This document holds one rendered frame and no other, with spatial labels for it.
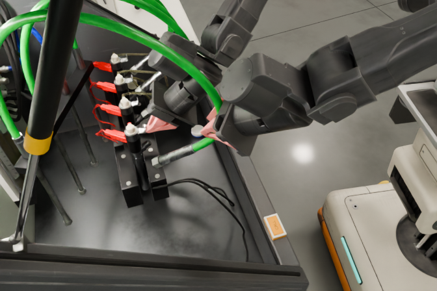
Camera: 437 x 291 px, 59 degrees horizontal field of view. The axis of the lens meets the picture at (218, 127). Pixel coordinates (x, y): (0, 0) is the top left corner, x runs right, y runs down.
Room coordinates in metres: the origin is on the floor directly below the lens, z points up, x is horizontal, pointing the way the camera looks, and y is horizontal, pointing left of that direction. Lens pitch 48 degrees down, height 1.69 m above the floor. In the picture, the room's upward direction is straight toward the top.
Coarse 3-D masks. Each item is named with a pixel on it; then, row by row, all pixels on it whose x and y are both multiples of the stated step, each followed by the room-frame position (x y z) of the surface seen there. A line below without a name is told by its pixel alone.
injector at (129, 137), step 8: (136, 128) 0.53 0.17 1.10; (128, 136) 0.50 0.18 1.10; (136, 136) 0.51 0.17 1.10; (128, 144) 0.51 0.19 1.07; (136, 144) 0.51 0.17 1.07; (144, 144) 0.52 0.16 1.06; (136, 152) 0.50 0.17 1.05; (136, 160) 0.51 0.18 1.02; (144, 168) 0.52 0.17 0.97; (144, 176) 0.51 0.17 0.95; (144, 184) 0.51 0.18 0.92
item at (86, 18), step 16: (16, 16) 0.45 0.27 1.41; (32, 16) 0.44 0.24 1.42; (80, 16) 0.44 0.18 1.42; (96, 16) 0.44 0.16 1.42; (0, 32) 0.44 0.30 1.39; (128, 32) 0.43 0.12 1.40; (0, 48) 0.45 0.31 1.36; (160, 48) 0.43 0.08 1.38; (192, 64) 0.43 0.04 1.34; (208, 80) 0.43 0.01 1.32; (0, 96) 0.45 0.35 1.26; (0, 112) 0.45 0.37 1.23; (16, 128) 0.46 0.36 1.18; (208, 144) 0.42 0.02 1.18
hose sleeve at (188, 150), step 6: (192, 144) 0.43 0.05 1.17; (180, 150) 0.43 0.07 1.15; (186, 150) 0.42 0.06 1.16; (192, 150) 0.42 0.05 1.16; (162, 156) 0.44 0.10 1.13; (168, 156) 0.43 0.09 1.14; (174, 156) 0.42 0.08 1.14; (180, 156) 0.42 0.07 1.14; (186, 156) 0.42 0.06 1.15; (162, 162) 0.43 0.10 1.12; (168, 162) 0.42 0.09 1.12
